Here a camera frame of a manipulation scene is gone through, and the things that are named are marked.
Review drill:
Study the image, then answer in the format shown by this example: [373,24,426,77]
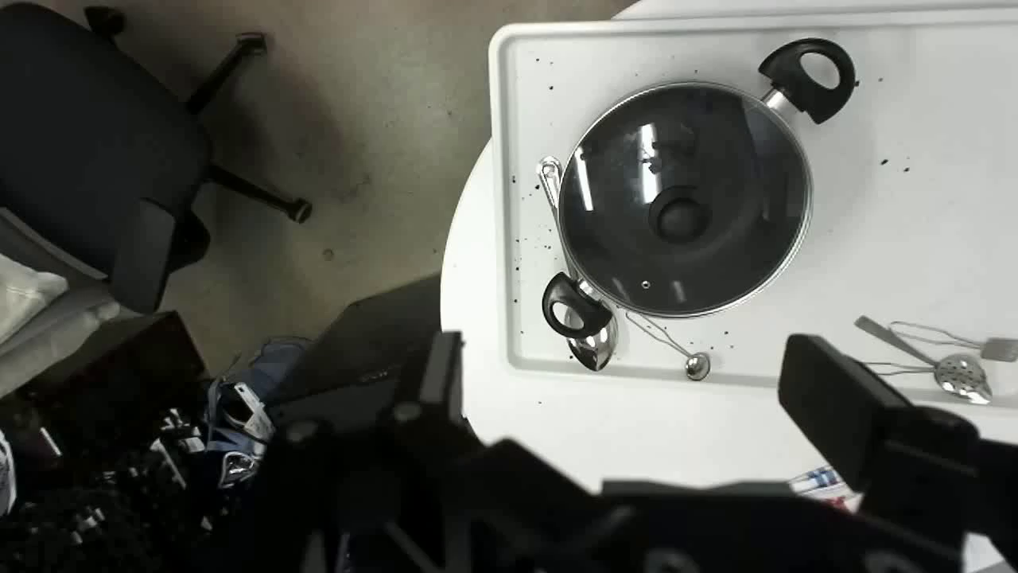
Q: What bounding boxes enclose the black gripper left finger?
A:
[390,332,464,440]

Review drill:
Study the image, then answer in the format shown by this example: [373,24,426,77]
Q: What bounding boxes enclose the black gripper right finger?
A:
[776,336,977,497]

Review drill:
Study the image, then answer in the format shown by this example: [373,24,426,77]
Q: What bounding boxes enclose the glass pot lid black knob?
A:
[558,86,812,314]

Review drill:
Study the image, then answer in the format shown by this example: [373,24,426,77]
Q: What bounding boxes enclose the silver spoon on table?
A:
[856,314,992,405]

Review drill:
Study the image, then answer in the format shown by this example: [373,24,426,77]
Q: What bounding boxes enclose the small silver measuring spoon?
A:
[621,313,714,381]

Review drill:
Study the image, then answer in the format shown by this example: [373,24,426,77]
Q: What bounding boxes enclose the large silver spoon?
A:
[565,321,617,374]

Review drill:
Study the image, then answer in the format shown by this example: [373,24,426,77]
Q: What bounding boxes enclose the round white table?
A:
[439,0,1018,573]

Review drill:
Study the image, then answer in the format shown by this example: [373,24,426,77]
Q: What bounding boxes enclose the black office chair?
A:
[0,0,313,313]

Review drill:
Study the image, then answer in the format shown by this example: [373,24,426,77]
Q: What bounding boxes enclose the black pot with handles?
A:
[541,37,856,339]

